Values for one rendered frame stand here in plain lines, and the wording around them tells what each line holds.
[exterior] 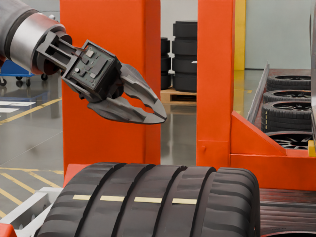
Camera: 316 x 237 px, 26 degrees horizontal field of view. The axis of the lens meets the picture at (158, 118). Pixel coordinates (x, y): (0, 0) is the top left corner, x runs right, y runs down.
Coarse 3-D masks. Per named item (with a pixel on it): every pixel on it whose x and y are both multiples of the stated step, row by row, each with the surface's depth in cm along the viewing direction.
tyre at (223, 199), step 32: (64, 192) 81; (96, 192) 82; (128, 192) 81; (160, 192) 80; (192, 192) 80; (224, 192) 80; (256, 192) 91; (64, 224) 75; (96, 224) 75; (128, 224) 75; (160, 224) 75; (192, 224) 74; (224, 224) 74; (256, 224) 98
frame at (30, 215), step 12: (36, 192) 99; (48, 192) 99; (24, 204) 93; (36, 204) 94; (48, 204) 98; (12, 216) 88; (24, 216) 90; (36, 216) 94; (24, 228) 84; (36, 228) 84
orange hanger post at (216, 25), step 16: (208, 0) 310; (224, 0) 309; (208, 16) 311; (224, 16) 310; (208, 32) 312; (224, 32) 311; (208, 48) 314; (224, 48) 312; (208, 64) 315; (224, 64) 313; (208, 80) 316; (224, 80) 315; (208, 96) 317; (224, 96) 316; (208, 112) 319; (224, 112) 317; (208, 128) 320; (224, 128) 319; (208, 144) 321; (224, 144) 319; (208, 160) 322; (224, 160) 321
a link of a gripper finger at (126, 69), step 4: (124, 64) 106; (128, 64) 106; (124, 68) 106; (128, 68) 106; (132, 68) 106; (124, 72) 106; (128, 72) 105; (132, 72) 106; (136, 72) 106; (120, 76) 106; (132, 76) 105; (136, 76) 105; (140, 76) 106; (140, 80) 105; (144, 80) 106; (144, 84) 105
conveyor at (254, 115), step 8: (264, 72) 970; (272, 72) 1061; (280, 72) 1059; (288, 72) 1058; (296, 72) 1062; (304, 72) 1060; (264, 80) 899; (264, 88) 870; (256, 96) 738; (256, 104) 695; (248, 112) 616; (256, 112) 687; (248, 120) 604; (256, 120) 644
